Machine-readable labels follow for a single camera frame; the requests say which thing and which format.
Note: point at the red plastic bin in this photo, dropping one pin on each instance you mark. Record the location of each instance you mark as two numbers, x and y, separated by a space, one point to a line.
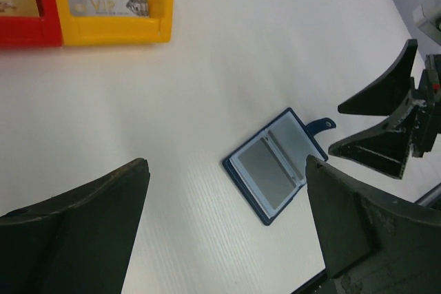
43 31

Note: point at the yellow plastic bin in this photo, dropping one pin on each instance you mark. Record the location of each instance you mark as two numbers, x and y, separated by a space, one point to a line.
156 28

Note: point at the blue card holder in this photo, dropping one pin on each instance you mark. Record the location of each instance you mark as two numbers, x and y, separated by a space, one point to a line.
292 142

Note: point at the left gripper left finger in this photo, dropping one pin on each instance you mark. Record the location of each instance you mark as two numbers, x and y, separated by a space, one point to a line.
79 241

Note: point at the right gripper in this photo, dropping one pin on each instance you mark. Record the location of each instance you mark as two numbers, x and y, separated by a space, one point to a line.
413 126

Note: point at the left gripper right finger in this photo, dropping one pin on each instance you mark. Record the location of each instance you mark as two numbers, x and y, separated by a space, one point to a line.
371 240

